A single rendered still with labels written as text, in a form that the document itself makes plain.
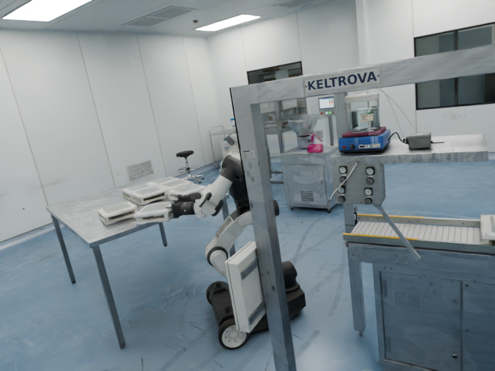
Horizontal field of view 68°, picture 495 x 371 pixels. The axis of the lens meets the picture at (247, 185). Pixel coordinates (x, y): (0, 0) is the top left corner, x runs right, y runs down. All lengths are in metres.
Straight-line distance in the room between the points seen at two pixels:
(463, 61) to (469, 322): 1.38
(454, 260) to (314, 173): 2.86
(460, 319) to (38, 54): 6.02
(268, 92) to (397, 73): 0.35
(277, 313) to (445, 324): 0.98
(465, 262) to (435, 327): 0.41
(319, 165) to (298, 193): 0.49
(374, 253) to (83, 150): 5.39
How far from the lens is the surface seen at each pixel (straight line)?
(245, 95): 1.12
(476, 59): 0.96
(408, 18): 6.90
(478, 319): 2.05
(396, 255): 1.87
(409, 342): 2.19
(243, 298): 1.25
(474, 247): 1.82
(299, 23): 7.57
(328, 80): 1.02
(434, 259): 1.86
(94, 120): 6.69
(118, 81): 7.07
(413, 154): 1.67
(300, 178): 4.59
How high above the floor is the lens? 1.59
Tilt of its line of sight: 14 degrees down
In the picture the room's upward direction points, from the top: 9 degrees counter-clockwise
